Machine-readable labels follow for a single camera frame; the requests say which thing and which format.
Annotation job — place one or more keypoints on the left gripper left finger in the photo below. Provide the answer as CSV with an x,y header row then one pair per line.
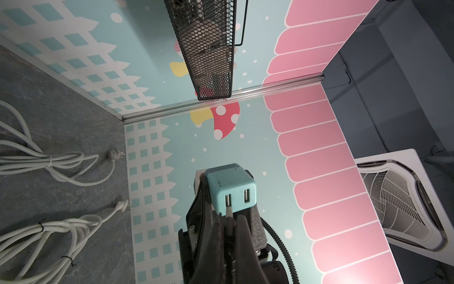
x,y
209,262

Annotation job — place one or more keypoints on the black wire mesh basket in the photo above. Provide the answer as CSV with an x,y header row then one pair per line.
x,y
205,31

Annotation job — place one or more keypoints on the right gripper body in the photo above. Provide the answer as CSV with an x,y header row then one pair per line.
x,y
224,249

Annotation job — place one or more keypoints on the ceiling air conditioner vent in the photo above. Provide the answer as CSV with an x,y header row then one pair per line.
x,y
409,209

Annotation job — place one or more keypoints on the teal USB charger adapter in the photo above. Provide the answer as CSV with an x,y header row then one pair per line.
x,y
231,186

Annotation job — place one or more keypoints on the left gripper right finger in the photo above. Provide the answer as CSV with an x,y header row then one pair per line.
x,y
248,269

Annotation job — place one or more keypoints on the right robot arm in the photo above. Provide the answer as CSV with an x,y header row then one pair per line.
x,y
288,272

